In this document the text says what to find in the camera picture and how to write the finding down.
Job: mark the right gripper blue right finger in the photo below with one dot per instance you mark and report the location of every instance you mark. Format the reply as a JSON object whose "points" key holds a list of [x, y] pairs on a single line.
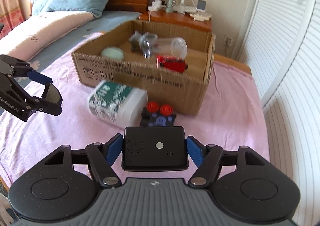
{"points": [[207, 160]]}

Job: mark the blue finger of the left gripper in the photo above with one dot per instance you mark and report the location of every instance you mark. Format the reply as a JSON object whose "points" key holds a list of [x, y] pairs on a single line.
{"points": [[49, 103], [19, 68]]}

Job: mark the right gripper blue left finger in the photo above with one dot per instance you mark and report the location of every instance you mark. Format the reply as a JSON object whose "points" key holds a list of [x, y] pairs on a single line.
{"points": [[101, 156]]}

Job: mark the black device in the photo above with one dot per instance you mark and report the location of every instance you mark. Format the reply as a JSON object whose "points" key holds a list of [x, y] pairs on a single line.
{"points": [[154, 149]]}

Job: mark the green medical cotton swab box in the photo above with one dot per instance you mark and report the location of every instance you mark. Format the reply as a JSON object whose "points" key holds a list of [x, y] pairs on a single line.
{"points": [[117, 104]]}

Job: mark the black blue toy robot cube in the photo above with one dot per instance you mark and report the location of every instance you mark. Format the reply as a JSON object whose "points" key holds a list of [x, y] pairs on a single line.
{"points": [[156, 115]]}

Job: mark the mint green round object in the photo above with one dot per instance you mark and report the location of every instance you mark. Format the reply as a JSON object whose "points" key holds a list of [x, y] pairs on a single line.
{"points": [[114, 53]]}

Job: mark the red toy fire truck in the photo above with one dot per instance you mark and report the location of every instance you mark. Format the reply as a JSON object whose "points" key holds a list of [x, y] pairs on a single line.
{"points": [[171, 63]]}

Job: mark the grey rubber animal toy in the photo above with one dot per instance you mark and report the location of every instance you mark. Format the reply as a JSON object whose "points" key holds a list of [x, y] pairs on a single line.
{"points": [[137, 40]]}

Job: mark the clear plastic jar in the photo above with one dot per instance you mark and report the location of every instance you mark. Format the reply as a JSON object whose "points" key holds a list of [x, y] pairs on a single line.
{"points": [[172, 47]]}

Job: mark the pink table cloth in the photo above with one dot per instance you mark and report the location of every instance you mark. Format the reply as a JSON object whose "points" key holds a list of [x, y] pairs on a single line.
{"points": [[230, 116]]}

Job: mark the blue bed sheet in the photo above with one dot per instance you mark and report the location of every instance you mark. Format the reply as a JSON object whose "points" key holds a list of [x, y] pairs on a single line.
{"points": [[62, 47]]}

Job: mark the brown cardboard box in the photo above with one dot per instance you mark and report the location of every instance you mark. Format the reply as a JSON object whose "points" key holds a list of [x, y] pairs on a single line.
{"points": [[185, 92]]}

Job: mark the white louvered closet door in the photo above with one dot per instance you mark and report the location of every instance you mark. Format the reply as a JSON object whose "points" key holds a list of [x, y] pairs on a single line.
{"points": [[281, 46]]}

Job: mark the wooden nightstand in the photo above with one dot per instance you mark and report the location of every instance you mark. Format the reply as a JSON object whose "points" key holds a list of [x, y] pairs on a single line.
{"points": [[177, 19]]}

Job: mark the white remote control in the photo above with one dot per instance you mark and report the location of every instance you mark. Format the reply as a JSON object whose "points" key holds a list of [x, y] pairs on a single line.
{"points": [[201, 16]]}

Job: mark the white power strip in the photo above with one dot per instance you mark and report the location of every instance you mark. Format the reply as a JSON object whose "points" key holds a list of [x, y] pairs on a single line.
{"points": [[157, 5]]}

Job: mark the white wifi router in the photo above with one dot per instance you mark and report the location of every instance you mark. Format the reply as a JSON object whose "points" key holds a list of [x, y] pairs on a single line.
{"points": [[188, 9]]}

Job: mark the small white monitor device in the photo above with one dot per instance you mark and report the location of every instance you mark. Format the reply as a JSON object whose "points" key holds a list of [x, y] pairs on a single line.
{"points": [[201, 6]]}

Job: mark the clear spray bottle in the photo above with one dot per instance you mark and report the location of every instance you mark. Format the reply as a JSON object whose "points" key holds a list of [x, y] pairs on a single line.
{"points": [[181, 7]]}

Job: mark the wall power socket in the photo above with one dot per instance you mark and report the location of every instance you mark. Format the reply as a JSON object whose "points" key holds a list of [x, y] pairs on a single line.
{"points": [[227, 41]]}

